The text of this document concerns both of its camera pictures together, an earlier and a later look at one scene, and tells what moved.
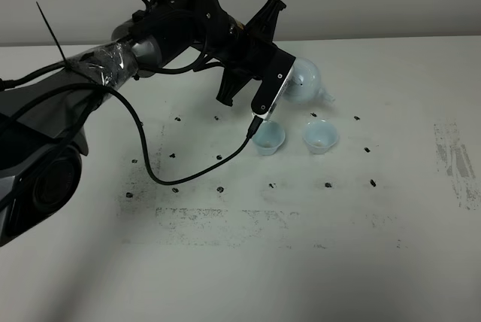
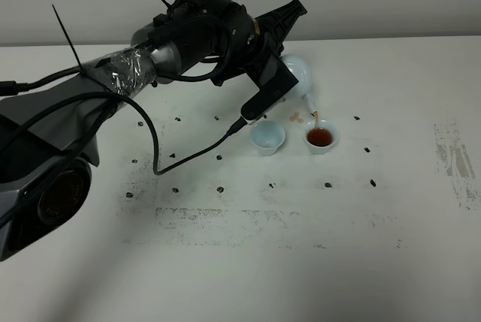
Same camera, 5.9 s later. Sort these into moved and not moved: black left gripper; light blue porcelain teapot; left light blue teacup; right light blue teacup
Moved: light blue porcelain teapot; black left gripper
Not moved: left light blue teacup; right light blue teacup
